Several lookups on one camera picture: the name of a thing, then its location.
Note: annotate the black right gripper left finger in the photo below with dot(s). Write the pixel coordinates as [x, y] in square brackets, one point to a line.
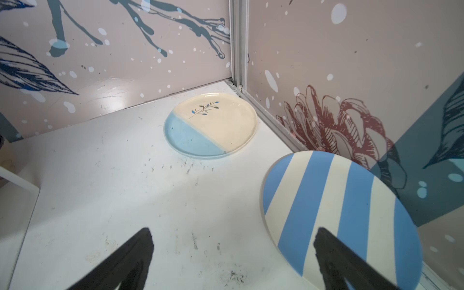
[126, 269]

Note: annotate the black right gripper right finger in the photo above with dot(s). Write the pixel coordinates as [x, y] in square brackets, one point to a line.
[343, 269]

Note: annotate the blue striped plate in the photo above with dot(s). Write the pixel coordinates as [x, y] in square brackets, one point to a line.
[309, 190]

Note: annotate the cream and blue plate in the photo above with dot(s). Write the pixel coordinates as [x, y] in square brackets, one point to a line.
[210, 126]

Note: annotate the aluminium frame corner post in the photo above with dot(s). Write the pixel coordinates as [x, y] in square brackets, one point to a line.
[239, 22]

